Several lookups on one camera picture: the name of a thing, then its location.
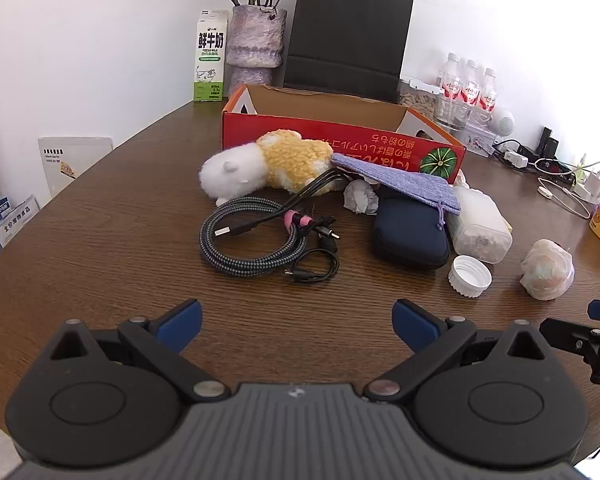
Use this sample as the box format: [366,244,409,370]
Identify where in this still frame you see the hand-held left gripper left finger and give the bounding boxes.
[47,299,231,403]

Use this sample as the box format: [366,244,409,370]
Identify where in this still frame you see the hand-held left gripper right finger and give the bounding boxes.
[362,299,548,403]

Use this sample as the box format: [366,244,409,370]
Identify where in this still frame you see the pale round bundle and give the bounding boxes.
[520,239,576,302]

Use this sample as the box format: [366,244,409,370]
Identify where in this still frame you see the large white jar lid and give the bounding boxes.
[448,255,493,299]

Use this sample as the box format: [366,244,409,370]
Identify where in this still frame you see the grey braided charging cable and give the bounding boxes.
[199,196,308,277]

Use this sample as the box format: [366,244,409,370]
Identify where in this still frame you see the navy blue zip case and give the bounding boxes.
[371,187,452,269]

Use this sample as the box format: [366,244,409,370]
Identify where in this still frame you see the clear plastic jar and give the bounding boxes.
[447,185,514,264]

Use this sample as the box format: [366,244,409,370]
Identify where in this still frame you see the purple drawstring pouch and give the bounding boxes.
[330,152,462,231]

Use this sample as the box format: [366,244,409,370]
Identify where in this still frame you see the white yellow plush toy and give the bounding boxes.
[198,130,343,206]

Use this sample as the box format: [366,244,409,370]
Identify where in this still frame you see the black thin cable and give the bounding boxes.
[280,167,343,286]

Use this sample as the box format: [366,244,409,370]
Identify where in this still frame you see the red cardboard box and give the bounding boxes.
[221,84,467,186]

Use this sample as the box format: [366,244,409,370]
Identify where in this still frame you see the clear container of seeds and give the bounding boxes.
[399,76,443,122]

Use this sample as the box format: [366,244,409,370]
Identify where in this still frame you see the white charger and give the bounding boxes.
[575,167,600,203]

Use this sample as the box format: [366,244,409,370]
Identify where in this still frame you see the black upright device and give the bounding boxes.
[537,126,561,158]

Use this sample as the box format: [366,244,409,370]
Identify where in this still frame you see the white sign board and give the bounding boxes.
[37,136,114,200]

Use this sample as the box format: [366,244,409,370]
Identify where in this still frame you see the white round speaker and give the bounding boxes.
[490,107,516,136]

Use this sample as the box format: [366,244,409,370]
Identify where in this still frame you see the red label water bottle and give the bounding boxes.
[461,59,481,111]
[437,52,462,111]
[479,67,498,113]

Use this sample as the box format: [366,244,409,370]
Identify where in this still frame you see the white green milk carton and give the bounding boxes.
[193,9,229,103]

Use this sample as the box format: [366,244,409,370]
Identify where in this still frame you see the purple textured vase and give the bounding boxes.
[225,5,287,98]

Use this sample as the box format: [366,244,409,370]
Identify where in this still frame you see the black paper bag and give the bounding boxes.
[282,0,415,103]

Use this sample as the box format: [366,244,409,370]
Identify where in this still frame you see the chargers and white cables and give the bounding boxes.
[537,157,593,221]

